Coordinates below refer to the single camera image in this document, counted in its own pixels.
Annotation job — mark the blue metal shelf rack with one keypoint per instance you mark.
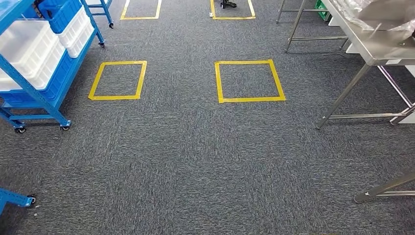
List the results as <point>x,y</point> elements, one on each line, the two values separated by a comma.
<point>14,198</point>

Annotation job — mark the yellow floor tape square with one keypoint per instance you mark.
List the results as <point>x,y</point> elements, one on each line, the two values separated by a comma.
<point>124,14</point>
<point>219,84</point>

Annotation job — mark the black caster base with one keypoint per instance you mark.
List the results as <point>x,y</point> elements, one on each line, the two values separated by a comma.
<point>228,4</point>

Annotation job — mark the steel table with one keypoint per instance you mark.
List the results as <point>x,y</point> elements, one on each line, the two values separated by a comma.
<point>379,48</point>
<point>295,26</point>

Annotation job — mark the blue wheeled rack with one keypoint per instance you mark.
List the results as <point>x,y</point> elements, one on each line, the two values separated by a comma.
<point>105,13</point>
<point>48,107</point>

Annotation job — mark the blue plastic crate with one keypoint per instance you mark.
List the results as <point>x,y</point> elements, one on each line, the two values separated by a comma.
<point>61,77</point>
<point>61,14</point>

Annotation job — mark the white plastic crate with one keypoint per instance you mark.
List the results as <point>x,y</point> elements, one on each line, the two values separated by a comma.
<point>76,35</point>
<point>29,48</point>

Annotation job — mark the green plastic crate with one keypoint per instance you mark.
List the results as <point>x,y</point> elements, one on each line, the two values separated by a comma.
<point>322,9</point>

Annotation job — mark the clear plastic sheet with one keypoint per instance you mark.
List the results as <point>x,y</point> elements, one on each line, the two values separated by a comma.
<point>353,14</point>

